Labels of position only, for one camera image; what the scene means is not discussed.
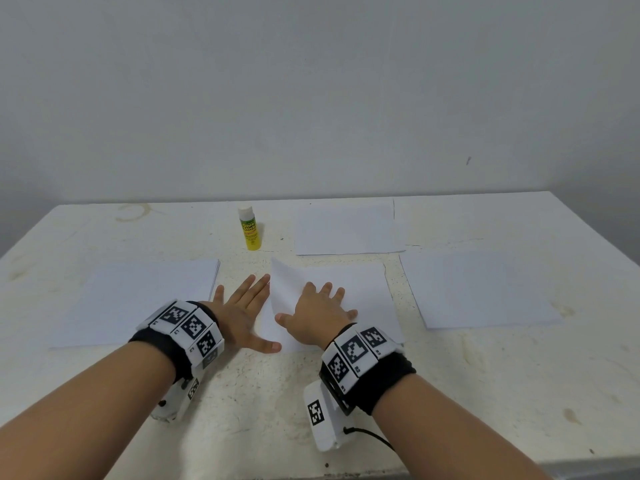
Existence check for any black cable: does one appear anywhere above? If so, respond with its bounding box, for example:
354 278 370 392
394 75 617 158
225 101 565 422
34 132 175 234
342 425 397 452

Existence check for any person's left forearm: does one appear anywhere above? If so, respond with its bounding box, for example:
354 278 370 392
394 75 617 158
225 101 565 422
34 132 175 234
0 341 177 480

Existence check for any black marker wristband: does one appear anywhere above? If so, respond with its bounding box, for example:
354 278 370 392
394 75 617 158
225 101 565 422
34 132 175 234
319 323 418 417
129 299 227 384

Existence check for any glued white paper sheet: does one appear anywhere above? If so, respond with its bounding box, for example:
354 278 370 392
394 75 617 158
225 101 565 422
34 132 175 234
253 255 403 347
294 199 407 258

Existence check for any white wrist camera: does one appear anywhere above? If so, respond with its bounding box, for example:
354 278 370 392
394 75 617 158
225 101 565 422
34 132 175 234
150 369 202 424
303 379 352 454

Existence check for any yellow glue stick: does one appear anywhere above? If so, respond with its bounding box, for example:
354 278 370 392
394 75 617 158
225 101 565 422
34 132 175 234
238 203 263 252

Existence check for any stack of white paper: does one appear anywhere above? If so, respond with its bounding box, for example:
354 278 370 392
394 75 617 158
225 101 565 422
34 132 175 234
399 243 563 331
49 257 221 349

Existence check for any person's left hand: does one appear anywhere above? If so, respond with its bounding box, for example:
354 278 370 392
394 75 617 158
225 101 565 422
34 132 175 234
200 273 283 355

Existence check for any person's right hand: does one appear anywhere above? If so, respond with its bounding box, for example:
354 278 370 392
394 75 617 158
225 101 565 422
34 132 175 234
275 281 359 350

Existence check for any person's right forearm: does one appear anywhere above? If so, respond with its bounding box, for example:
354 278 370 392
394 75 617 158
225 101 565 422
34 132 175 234
371 373 553 480

